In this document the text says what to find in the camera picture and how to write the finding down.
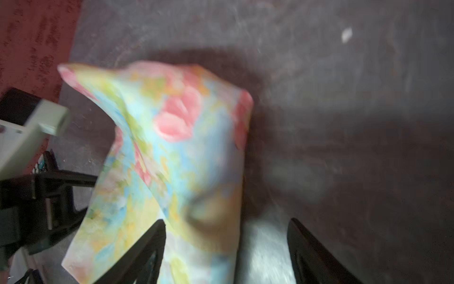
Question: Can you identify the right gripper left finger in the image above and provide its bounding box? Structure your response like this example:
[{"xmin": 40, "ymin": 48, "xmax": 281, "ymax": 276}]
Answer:
[{"xmin": 95, "ymin": 220, "xmax": 166, "ymax": 284}]

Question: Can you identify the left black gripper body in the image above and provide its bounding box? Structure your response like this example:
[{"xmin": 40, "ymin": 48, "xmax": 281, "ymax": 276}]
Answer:
[{"xmin": 1, "ymin": 151, "xmax": 98, "ymax": 284}]

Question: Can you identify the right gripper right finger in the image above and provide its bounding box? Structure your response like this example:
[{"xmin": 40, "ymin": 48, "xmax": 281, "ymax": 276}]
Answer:
[{"xmin": 287, "ymin": 218, "xmax": 361, "ymax": 284}]

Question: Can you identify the floral pastel skirt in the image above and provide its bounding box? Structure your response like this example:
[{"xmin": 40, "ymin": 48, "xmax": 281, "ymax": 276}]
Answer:
[{"xmin": 58, "ymin": 61, "xmax": 254, "ymax": 284}]

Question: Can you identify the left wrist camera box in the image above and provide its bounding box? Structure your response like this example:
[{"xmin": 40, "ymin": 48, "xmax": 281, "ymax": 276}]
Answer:
[{"xmin": 1, "ymin": 88, "xmax": 71, "ymax": 180}]

